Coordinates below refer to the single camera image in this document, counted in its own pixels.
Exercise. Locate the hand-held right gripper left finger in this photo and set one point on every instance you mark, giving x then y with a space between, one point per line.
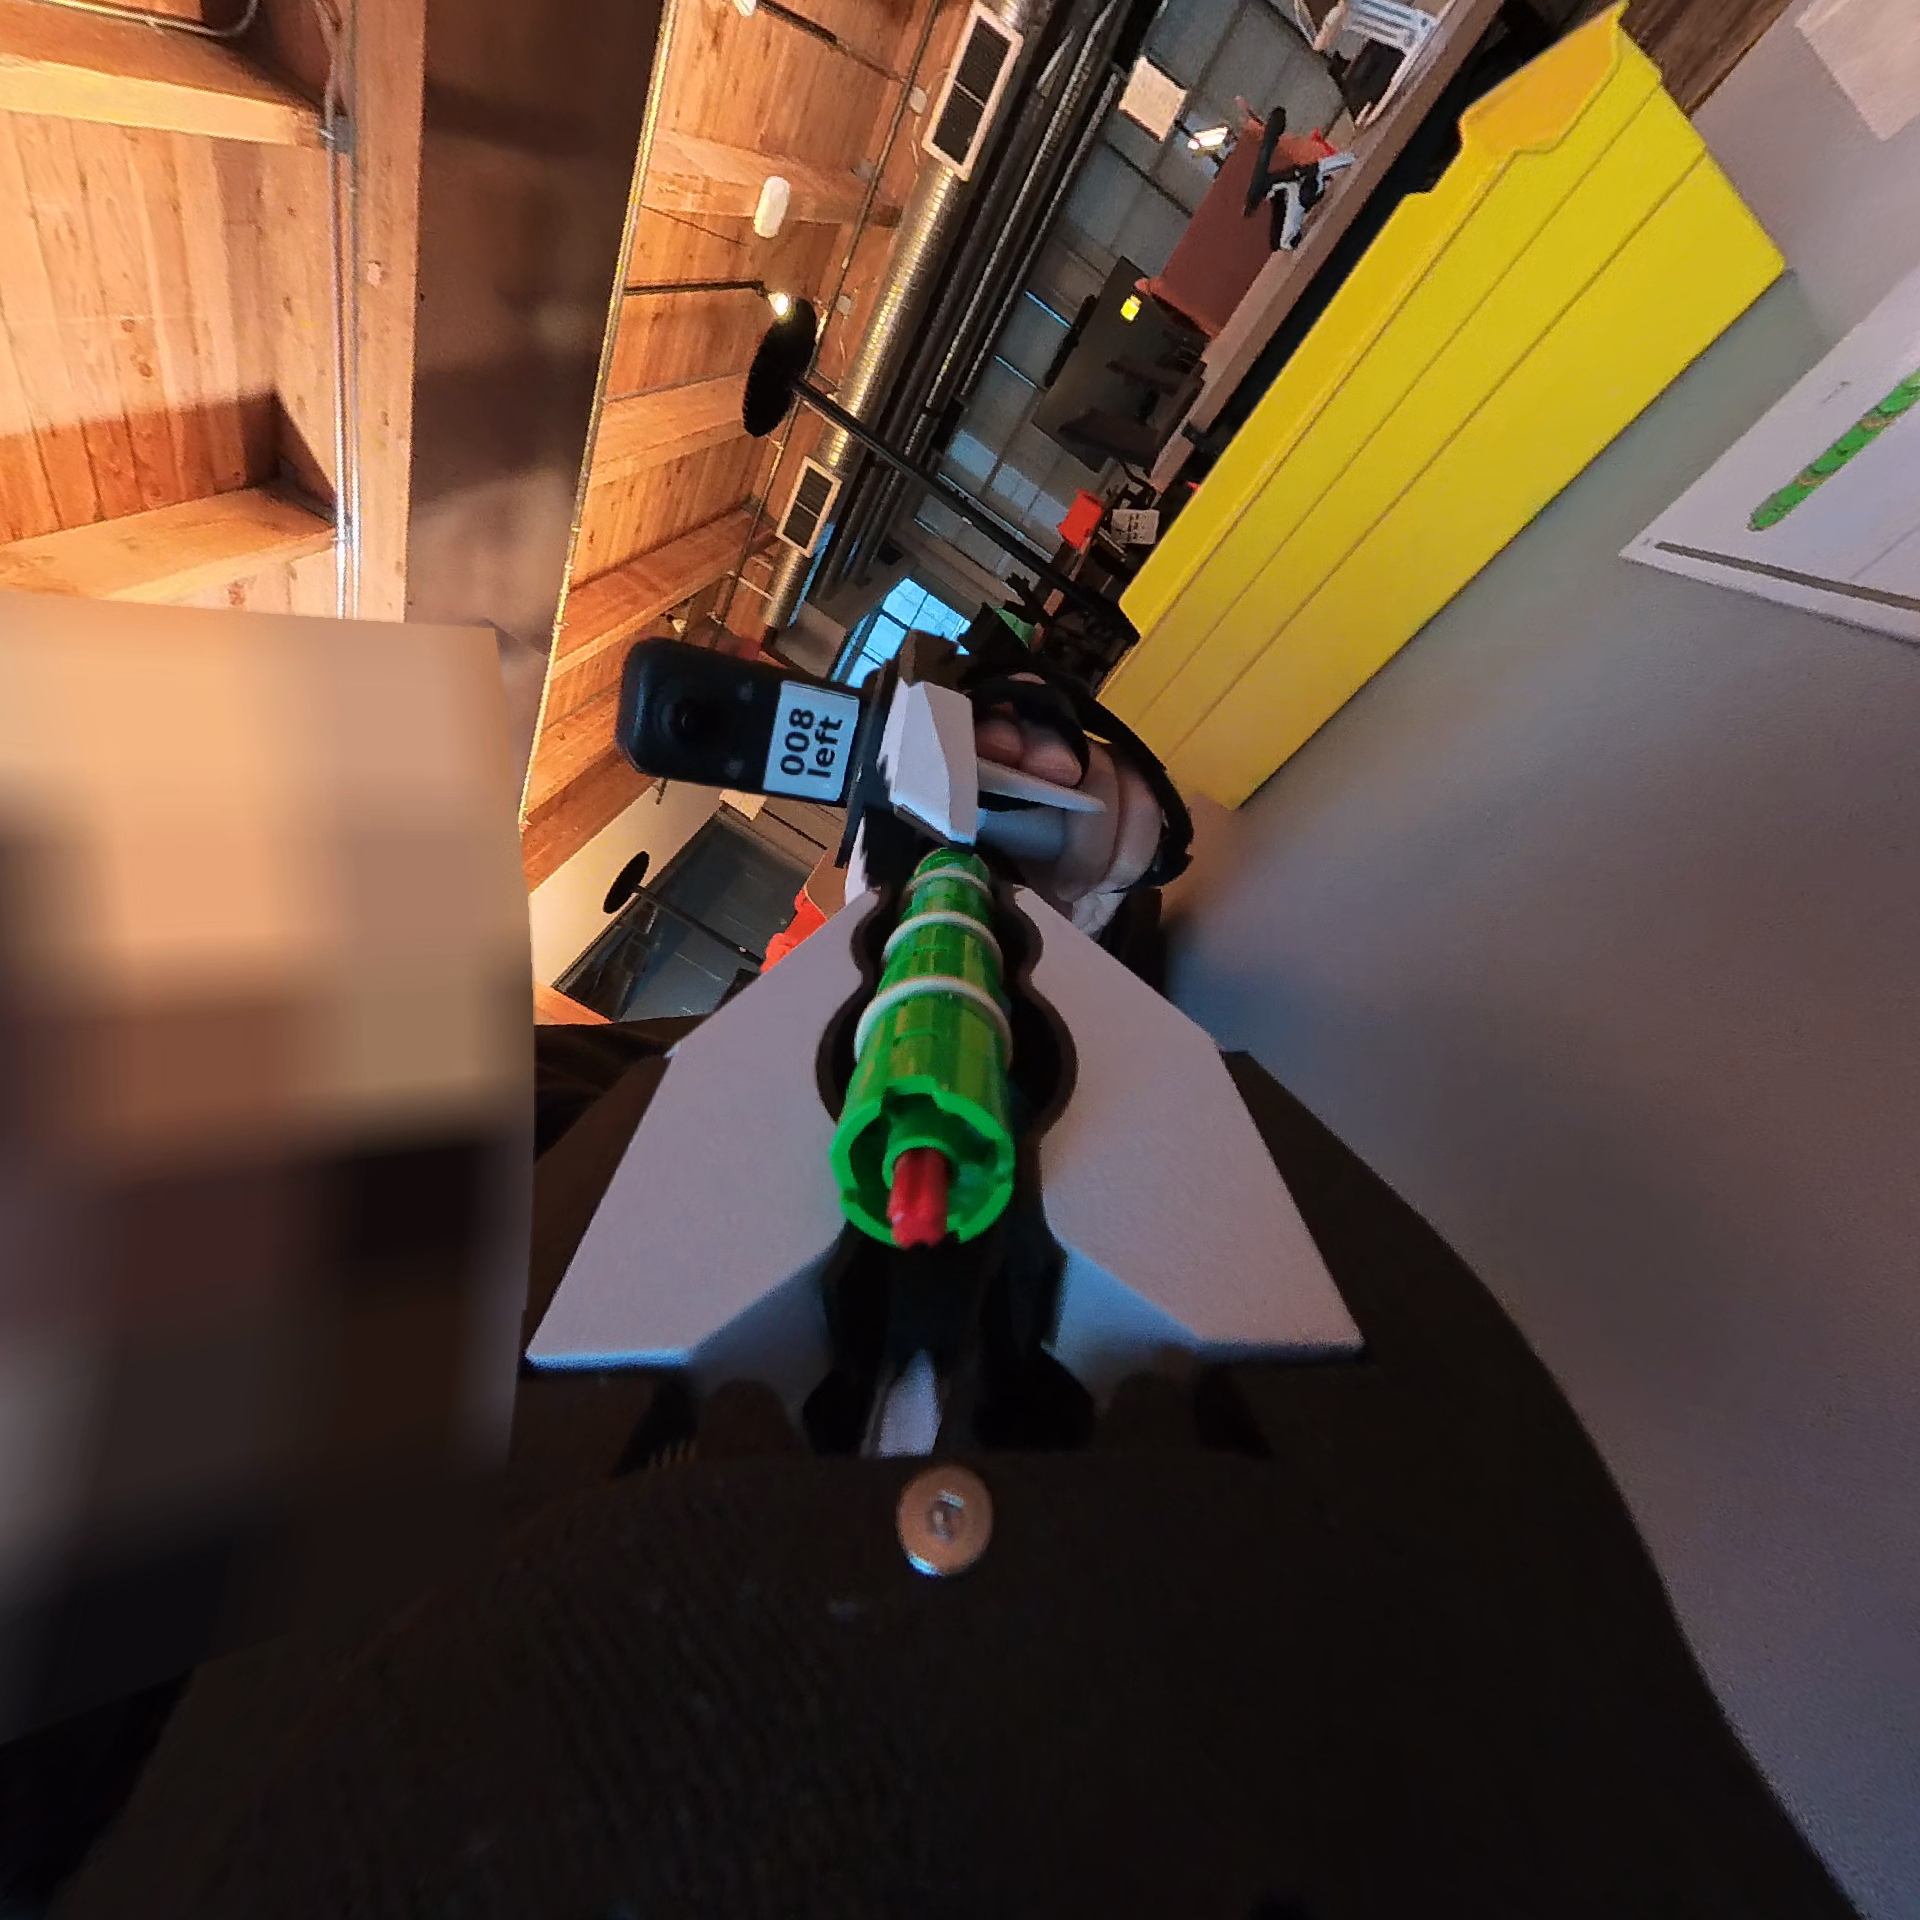
689 1199

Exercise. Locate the black monitor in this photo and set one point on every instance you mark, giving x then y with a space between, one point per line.
1117 366

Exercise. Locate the black floor lamp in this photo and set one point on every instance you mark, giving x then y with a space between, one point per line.
627 886
782 366

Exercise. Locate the green bamboo stalk model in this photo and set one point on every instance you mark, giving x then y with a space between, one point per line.
933 1037

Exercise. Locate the person's left hand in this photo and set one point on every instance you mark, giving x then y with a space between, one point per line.
1134 856

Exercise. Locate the grey desk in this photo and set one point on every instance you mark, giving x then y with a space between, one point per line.
1500 1049

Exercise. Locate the white ceiling vent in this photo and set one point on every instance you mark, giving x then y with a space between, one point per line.
971 81
808 503

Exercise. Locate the silver ventilation duct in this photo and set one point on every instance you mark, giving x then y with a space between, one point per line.
915 286

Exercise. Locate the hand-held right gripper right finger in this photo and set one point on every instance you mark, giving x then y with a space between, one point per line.
1188 1199

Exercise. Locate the grey background table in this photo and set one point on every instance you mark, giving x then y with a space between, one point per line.
1319 226

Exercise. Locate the open instruction booklet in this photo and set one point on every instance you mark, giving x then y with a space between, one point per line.
1802 493

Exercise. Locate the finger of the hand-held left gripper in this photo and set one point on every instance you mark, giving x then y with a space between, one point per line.
933 750

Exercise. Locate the orange plastic bin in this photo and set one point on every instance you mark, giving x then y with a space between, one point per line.
795 939

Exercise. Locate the yellow plastic bin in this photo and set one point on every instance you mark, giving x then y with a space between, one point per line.
1424 453

